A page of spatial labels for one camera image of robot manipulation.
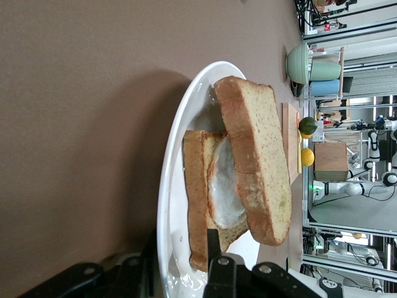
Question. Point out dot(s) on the toy fried egg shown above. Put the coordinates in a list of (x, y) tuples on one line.
[(224, 186)]

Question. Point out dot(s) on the white round plate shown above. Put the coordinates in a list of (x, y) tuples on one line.
[(173, 186)]

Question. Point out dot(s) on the wooden box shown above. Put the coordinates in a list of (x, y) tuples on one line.
[(330, 158)]

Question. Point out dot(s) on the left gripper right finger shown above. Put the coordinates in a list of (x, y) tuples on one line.
[(221, 279)]

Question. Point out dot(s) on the aluminium cell frame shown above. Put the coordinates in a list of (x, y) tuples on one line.
[(306, 211)]

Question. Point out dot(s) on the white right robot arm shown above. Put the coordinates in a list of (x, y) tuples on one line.
[(329, 285)]

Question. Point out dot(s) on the yellow lemon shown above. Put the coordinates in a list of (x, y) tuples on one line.
[(307, 157), (306, 136)]

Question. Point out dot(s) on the toast bread slice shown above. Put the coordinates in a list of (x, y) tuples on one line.
[(195, 186), (260, 155)]

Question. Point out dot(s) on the yellow plastic fork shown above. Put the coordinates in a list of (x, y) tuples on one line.
[(299, 155)]

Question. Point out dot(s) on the pale green cup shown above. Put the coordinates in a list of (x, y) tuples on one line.
[(325, 70)]

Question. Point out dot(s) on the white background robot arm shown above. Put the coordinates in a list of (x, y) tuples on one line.
[(350, 188)]

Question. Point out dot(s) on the wooden cutting board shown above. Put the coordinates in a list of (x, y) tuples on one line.
[(290, 139)]

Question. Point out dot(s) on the pale green bowl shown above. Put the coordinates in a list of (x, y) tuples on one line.
[(296, 63)]

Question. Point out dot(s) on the white humanoid robot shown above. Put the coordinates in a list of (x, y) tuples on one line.
[(373, 149)]

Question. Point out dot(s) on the green avocado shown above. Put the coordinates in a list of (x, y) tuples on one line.
[(308, 125)]

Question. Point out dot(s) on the light blue cup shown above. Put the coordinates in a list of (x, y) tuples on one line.
[(325, 87)]

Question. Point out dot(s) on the orange slice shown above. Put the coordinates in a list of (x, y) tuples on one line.
[(297, 121)]

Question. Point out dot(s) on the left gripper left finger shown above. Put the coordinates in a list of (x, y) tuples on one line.
[(93, 282)]

